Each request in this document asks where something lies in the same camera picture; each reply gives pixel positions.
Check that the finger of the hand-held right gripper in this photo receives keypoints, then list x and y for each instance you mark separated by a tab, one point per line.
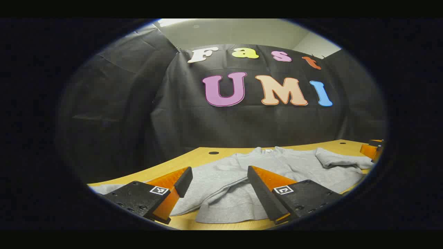
369	150

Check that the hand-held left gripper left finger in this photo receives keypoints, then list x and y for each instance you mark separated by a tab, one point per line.
183	181

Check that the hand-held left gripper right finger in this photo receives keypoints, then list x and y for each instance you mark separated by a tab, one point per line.
263	197

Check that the grey sweatshirt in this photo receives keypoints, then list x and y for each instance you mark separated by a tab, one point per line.
225	180

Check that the black backdrop cloth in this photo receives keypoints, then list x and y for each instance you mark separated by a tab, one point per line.
242	124

